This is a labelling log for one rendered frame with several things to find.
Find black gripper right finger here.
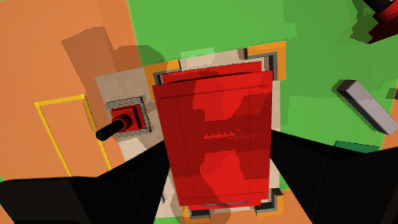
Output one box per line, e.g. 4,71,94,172
270,130,398,224

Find grey rectangular bar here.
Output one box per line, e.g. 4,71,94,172
337,80,398,135

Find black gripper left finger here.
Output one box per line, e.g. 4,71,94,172
0,140,170,224

